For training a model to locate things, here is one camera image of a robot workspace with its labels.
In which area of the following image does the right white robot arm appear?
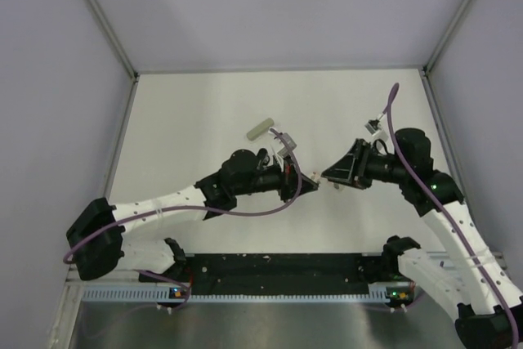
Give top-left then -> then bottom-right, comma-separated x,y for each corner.
321,128 -> 522,348

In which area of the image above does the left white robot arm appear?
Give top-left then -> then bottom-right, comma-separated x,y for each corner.
65,149 -> 319,281

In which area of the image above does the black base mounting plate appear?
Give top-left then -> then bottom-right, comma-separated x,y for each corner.
159,253 -> 412,296

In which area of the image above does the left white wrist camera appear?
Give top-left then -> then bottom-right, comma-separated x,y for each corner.
273,132 -> 297,159

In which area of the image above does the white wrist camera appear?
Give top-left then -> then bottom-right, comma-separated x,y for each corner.
273,132 -> 297,159
364,113 -> 388,141

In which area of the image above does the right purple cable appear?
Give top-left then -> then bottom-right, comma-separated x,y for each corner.
379,82 -> 520,342

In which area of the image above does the purple cable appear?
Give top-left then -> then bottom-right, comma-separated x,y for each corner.
379,82 -> 520,342
62,128 -> 303,311

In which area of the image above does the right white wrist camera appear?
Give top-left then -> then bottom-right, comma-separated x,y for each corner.
364,113 -> 388,141

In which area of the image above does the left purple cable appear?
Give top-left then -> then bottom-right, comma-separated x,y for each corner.
62,128 -> 303,311

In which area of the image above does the grey slotted cable duct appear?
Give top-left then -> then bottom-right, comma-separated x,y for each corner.
82,285 -> 391,304

